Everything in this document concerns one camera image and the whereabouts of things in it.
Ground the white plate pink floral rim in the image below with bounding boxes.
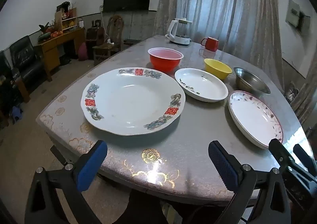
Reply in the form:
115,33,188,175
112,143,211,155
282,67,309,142
228,90,284,150

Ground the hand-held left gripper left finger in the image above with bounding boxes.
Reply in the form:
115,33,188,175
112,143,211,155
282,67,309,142
24,140,108,224

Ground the white oval plate green print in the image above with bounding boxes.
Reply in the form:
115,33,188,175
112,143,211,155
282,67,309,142
175,68,229,103

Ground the dark wooden cabinet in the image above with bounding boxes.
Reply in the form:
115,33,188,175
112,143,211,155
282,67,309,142
86,20,104,41

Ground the beige side curtain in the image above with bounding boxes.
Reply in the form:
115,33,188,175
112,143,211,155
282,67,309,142
285,63,317,125

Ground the yellow bowl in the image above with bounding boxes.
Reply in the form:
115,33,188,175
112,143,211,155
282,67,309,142
204,58,233,80

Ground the black leather armchair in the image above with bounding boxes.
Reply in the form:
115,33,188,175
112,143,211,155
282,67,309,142
9,35,47,96

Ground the wooden chair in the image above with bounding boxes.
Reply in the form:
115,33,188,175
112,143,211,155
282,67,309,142
92,15,124,61

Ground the large white plate red print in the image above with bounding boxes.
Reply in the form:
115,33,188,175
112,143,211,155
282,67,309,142
80,67,186,137

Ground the red plastic bowl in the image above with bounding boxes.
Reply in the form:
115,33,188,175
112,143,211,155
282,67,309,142
148,47,184,73

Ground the red mug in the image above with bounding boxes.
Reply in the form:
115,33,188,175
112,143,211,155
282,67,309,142
201,37,220,52

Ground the gold floral table cover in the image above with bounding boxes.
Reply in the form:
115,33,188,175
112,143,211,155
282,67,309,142
36,35,314,202

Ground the blue plastic stool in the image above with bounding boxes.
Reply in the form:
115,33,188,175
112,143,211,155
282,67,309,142
10,106,24,125

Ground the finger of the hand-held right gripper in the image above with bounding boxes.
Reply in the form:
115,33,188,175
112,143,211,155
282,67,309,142
269,138,310,180
293,143,317,172

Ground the pink bag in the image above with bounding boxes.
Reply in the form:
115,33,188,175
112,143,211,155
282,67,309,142
78,42,88,61

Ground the stainless steel bowl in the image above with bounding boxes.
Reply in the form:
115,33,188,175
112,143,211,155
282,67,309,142
233,67,271,96

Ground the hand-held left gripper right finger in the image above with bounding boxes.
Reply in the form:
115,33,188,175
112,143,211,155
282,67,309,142
208,140,291,224

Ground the wooden desk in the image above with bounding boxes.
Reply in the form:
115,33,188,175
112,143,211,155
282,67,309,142
34,27,86,82

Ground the grey wall panel box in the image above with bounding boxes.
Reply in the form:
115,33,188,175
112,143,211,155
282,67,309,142
285,0,311,33

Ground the beige sheer curtain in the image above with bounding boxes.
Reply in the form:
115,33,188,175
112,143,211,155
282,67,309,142
154,0,285,88

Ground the wooden desktop shelf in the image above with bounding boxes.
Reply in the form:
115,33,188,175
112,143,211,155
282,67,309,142
55,8,77,34

